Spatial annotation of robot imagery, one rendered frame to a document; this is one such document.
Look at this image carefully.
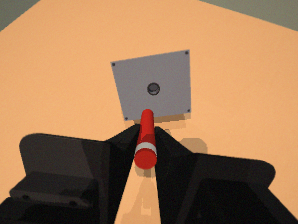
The red peg with white band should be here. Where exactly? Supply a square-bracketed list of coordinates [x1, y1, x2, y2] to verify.
[134, 109, 157, 170]

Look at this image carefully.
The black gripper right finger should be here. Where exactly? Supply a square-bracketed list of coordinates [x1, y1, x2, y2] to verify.
[154, 126, 276, 224]

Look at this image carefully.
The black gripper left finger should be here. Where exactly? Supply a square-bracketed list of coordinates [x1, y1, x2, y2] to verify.
[19, 123, 140, 224]

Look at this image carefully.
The grey sloped panel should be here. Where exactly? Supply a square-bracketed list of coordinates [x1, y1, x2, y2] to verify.
[110, 49, 191, 121]

